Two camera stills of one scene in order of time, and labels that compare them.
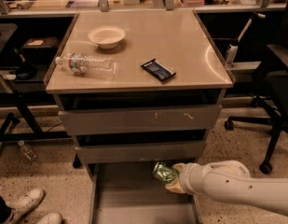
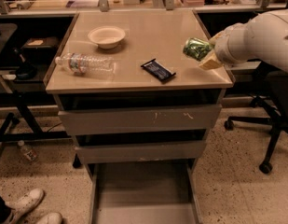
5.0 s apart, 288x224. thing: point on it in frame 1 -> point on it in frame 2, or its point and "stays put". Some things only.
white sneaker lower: [51, 218] stays put
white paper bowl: [107, 36] stays put
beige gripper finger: [175, 187] -> [212, 62]
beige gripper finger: [179, 166] -> [217, 36]
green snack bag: [163, 172] -> [197, 49]
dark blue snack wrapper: [157, 69] stays put
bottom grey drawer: [130, 193] stays put
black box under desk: [40, 49] stays put
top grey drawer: [197, 118] stays put
